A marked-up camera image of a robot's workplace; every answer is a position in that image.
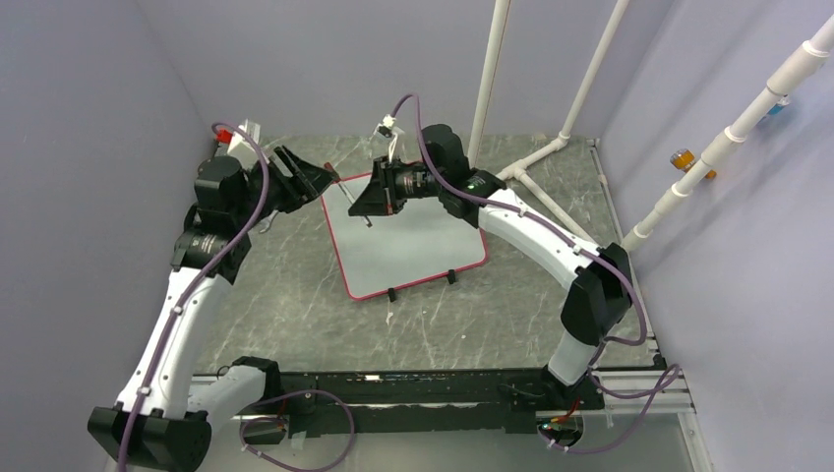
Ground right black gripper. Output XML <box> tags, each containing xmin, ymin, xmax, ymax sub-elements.
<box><xmin>349</xmin><ymin>155</ymin><xmax>446</xmax><ymax>217</ymax></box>

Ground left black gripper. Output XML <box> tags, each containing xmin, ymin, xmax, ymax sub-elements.
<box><xmin>232</xmin><ymin>145</ymin><xmax>338</xmax><ymax>230</ymax></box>

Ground white whiteboard marker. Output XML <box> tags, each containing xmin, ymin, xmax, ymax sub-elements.
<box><xmin>324</xmin><ymin>162</ymin><xmax>374</xmax><ymax>229</ymax></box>

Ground red-framed whiteboard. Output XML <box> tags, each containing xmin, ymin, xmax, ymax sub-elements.
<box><xmin>322</xmin><ymin>173</ymin><xmax>488</xmax><ymax>301</ymax></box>

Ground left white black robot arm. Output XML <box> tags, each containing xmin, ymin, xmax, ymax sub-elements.
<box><xmin>88</xmin><ymin>147</ymin><xmax>334</xmax><ymax>471</ymax></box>

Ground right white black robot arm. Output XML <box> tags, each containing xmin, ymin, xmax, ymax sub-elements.
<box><xmin>348</xmin><ymin>122</ymin><xmax>634</xmax><ymax>408</ymax></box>

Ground silver wrench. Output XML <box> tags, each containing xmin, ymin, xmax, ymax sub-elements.
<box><xmin>257</xmin><ymin>210</ymin><xmax>279</xmax><ymax>234</ymax></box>

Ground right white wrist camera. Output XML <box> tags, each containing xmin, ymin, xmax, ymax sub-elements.
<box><xmin>375</xmin><ymin>114</ymin><xmax>404</xmax><ymax>163</ymax></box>

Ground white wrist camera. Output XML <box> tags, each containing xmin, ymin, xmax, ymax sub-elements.
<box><xmin>214</xmin><ymin>119</ymin><xmax>261</xmax><ymax>170</ymax></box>
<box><xmin>375</xmin><ymin>114</ymin><xmax>404</xmax><ymax>163</ymax></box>

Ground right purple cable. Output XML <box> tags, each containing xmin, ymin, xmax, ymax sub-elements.
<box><xmin>390</xmin><ymin>93</ymin><xmax>683</xmax><ymax>456</ymax></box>

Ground purple cable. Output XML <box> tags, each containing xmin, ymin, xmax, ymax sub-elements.
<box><xmin>114</xmin><ymin>121</ymin><xmax>358</xmax><ymax>472</ymax></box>
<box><xmin>390</xmin><ymin>93</ymin><xmax>683</xmax><ymax>456</ymax></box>

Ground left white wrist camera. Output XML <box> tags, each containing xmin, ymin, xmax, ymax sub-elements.
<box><xmin>214</xmin><ymin>119</ymin><xmax>261</xmax><ymax>170</ymax></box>

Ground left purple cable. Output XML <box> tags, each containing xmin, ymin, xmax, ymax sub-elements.
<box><xmin>114</xmin><ymin>121</ymin><xmax>358</xmax><ymax>472</ymax></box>

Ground orange wall knob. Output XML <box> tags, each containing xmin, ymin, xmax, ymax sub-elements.
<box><xmin>670</xmin><ymin>148</ymin><xmax>697</xmax><ymax>173</ymax></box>

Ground blue wall clip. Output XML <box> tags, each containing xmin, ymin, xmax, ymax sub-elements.
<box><xmin>766</xmin><ymin>95</ymin><xmax>791</xmax><ymax>117</ymax></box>

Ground white PVC pipe frame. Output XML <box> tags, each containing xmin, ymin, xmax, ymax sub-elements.
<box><xmin>477</xmin><ymin>1</ymin><xmax>833</xmax><ymax>251</ymax></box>

